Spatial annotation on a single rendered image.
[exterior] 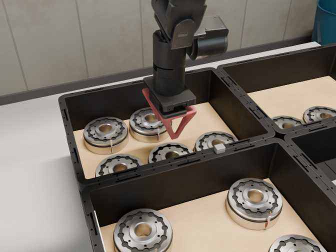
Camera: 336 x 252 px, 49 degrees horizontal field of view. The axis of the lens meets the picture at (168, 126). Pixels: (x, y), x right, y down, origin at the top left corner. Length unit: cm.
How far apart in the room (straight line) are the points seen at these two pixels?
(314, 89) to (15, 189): 85
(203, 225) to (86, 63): 197
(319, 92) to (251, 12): 185
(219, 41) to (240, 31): 228
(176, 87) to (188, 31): 12
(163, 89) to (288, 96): 51
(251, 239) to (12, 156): 69
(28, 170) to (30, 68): 152
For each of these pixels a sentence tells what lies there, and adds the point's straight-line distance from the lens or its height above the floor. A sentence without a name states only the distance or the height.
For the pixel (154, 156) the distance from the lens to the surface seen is 79.
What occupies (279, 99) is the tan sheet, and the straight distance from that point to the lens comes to 106.
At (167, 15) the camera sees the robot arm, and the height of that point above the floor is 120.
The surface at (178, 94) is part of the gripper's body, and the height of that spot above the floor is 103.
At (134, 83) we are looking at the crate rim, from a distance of 90.
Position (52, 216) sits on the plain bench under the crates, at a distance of 93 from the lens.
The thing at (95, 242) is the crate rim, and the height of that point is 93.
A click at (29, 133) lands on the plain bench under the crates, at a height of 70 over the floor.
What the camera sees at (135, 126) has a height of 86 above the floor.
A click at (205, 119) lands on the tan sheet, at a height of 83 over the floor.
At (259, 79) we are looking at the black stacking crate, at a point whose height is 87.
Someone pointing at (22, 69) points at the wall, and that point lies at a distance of 252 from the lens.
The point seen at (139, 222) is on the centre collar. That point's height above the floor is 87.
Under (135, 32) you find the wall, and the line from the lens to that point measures 255.
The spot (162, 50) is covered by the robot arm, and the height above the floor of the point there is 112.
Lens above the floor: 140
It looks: 39 degrees down
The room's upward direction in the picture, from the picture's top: straight up
